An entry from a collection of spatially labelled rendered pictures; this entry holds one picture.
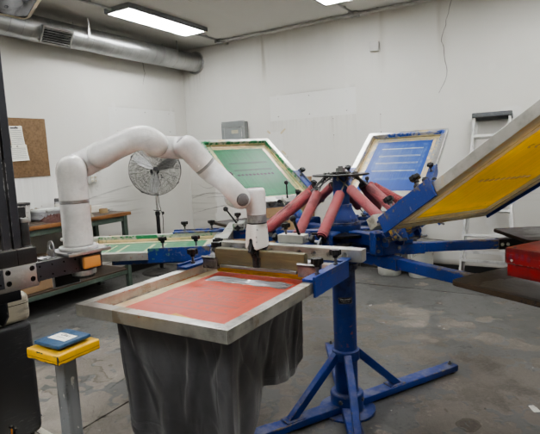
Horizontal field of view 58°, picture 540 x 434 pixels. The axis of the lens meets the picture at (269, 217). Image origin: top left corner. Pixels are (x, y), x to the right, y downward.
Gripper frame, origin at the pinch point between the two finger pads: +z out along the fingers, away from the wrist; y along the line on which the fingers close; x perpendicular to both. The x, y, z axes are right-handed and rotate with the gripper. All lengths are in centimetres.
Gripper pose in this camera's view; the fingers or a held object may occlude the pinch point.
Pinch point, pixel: (258, 261)
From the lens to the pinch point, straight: 188.9
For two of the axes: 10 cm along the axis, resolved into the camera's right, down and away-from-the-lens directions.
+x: 8.6, 0.2, -5.2
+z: 0.5, 9.9, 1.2
